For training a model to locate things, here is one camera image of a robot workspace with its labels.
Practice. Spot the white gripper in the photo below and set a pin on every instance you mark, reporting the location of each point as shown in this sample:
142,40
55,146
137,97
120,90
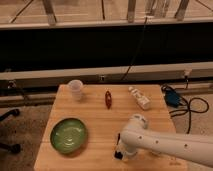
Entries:
127,152

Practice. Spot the red chili pepper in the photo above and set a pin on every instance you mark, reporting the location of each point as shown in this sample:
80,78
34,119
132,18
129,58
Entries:
108,99

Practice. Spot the green bowl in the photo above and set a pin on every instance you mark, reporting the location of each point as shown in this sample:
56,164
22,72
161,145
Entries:
68,135

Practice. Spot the white plastic bottle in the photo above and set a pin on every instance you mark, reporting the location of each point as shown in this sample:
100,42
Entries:
141,99

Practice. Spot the blue power box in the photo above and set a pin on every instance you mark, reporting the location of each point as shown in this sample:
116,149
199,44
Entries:
172,98

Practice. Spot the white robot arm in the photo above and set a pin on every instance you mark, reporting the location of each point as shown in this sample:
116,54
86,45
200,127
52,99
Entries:
136,135

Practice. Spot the wooden table board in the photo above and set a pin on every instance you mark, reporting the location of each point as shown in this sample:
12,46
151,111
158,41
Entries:
103,127

